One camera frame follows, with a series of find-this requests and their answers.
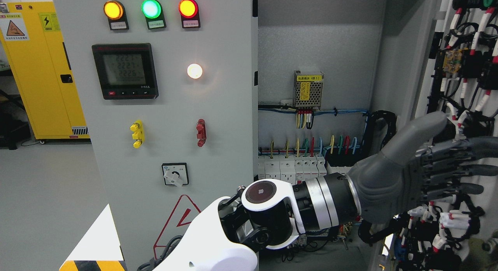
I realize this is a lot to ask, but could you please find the white indicator light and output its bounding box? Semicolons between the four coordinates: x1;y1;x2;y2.
187;63;204;79

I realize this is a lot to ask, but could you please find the yellow door terminal block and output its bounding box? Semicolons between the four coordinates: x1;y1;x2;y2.
130;120;145;149

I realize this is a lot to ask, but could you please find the red door terminal block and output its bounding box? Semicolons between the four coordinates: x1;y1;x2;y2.
196;119;207;147

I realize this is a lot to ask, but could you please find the grey robotic left hand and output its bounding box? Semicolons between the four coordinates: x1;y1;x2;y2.
347;112;498;224

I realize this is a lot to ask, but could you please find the black white surge protector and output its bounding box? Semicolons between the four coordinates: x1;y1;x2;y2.
325;152;363;174

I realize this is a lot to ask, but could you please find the rotary selector switch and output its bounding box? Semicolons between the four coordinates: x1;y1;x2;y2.
161;163;190;187

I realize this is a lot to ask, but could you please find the green indicator light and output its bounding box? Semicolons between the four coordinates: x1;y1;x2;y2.
141;0;167;30

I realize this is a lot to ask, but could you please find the black right cable conduit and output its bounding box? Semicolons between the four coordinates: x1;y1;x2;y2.
366;110;397;157

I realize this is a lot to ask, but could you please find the grey cabinet door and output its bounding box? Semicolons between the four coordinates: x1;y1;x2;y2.
396;0;497;271
53;0;258;271

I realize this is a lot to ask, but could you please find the red electric warning sticker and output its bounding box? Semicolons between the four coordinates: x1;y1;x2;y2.
153;194;201;259

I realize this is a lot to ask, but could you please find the metal mesh power supply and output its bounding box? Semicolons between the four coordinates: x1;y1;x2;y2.
293;70;324;110

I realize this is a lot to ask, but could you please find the yellow safety cabinet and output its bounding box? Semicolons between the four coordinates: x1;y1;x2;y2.
1;2;89;141

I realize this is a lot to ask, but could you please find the black digital power meter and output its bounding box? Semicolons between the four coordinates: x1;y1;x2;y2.
92;43;159;100

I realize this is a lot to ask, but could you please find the yellow indicator light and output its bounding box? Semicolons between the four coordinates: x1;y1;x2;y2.
103;0;129;31

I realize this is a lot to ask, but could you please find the white breaker and socket row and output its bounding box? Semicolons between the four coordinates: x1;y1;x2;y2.
258;155;327;185

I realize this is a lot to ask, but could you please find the red indicator light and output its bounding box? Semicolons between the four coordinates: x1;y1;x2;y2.
178;0;201;28

